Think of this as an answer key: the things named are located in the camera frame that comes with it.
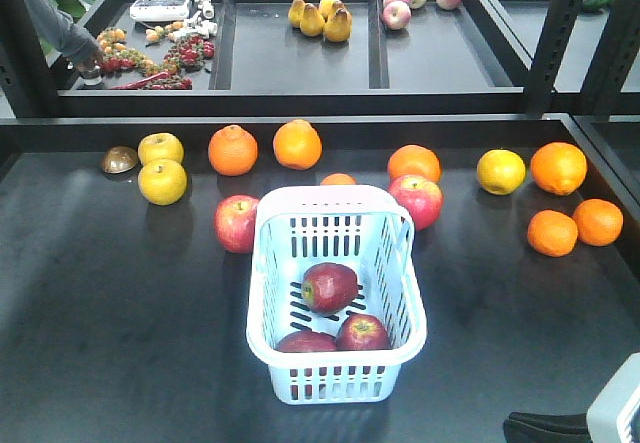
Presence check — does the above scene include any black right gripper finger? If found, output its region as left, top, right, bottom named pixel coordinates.
left=502, top=412, right=592, bottom=443

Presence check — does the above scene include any dark red apple front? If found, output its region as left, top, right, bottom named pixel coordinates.
left=335, top=314, right=391, bottom=351

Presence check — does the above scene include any dark red apple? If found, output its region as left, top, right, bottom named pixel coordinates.
left=301, top=262, right=358, bottom=315
left=275, top=330, right=337, bottom=353
left=335, top=314, right=391, bottom=351

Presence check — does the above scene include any light blue plastic basket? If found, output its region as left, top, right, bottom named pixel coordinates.
left=246, top=185, right=427, bottom=405

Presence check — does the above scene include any grey sleeved bystander forearm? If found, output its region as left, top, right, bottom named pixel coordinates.
left=24, top=0, right=99, bottom=59

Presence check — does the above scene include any bystander hand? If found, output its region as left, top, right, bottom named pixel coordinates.
left=68, top=41, right=103, bottom=72

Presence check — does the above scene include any small orange front left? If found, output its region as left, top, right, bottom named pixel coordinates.
left=527, top=209, right=578, bottom=257

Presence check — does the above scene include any small orange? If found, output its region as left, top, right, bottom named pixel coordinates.
left=320, top=173, right=357, bottom=185
left=527, top=209, right=578, bottom=257
left=572, top=199, right=624, bottom=247

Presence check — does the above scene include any small orange front right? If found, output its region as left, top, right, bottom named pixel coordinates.
left=572, top=199, right=624, bottom=247

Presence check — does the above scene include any pink red apple centre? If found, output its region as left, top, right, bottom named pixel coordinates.
left=388, top=174, right=444, bottom=231

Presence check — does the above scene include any pink red apple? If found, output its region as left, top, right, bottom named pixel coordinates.
left=388, top=174, right=444, bottom=231
left=214, top=195, right=259, bottom=254

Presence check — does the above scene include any yellow orange fruit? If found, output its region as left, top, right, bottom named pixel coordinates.
left=476, top=149, right=526, bottom=196

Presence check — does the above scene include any orange near right edge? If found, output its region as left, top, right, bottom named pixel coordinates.
left=530, top=142, right=588, bottom=196

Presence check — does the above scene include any orange behind centre apple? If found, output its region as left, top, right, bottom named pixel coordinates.
left=387, top=144, right=442, bottom=183

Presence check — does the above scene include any small orange middle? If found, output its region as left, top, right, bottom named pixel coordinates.
left=320, top=173, right=357, bottom=185

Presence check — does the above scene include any pink red apple far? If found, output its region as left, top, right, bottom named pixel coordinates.
left=214, top=195, right=259, bottom=254

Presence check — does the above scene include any orange rear middle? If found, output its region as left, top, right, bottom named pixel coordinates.
left=272, top=119, right=323, bottom=170

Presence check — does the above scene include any orange rear left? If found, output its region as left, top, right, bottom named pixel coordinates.
left=208, top=124, right=258, bottom=176

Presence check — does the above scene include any pink apple upper front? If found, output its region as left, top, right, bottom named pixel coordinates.
left=382, top=1, right=412, bottom=31

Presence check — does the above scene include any green avocado upper shelf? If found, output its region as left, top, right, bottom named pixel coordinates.
left=581, top=0, right=609, bottom=13

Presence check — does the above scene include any yellow green apple front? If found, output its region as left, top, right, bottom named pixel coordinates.
left=138, top=158, right=188, bottom=206

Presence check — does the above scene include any yellow green apple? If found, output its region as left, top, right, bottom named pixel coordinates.
left=138, top=158, right=188, bottom=206
left=137, top=132, right=184, bottom=166

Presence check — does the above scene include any black upper display shelf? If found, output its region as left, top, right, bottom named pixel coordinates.
left=0, top=0, right=640, bottom=117

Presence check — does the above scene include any yellow brown pears cluster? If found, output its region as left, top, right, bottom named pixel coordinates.
left=287, top=0, right=353, bottom=43

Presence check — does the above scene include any yellow green apple rear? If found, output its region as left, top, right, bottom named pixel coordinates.
left=137, top=132, right=184, bottom=166

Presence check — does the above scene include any brown half shell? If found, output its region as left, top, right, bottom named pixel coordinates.
left=100, top=145, right=139, bottom=174

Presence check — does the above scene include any red chili pepper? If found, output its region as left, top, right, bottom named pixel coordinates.
left=112, top=71, right=170, bottom=90

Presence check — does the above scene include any white capped small bottle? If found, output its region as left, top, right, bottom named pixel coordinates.
left=80, top=67, right=102, bottom=87

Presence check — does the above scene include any white electronic device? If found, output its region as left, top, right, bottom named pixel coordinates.
left=129, top=0, right=191, bottom=22

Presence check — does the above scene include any black shelf upright post right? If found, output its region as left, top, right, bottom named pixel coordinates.
left=580, top=0, right=639, bottom=117

